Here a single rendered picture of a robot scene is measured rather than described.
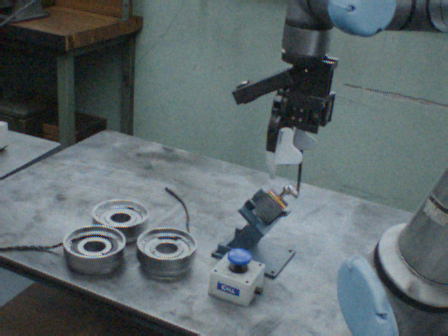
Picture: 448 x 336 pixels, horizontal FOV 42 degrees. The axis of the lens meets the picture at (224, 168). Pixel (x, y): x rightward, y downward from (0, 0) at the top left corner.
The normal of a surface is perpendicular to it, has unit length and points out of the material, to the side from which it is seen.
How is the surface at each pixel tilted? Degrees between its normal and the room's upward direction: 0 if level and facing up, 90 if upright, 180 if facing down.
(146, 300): 0
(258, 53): 90
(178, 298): 0
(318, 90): 91
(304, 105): 91
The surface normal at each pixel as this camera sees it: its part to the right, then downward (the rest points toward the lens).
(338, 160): -0.43, 0.34
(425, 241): -0.86, 0.21
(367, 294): -0.95, 0.16
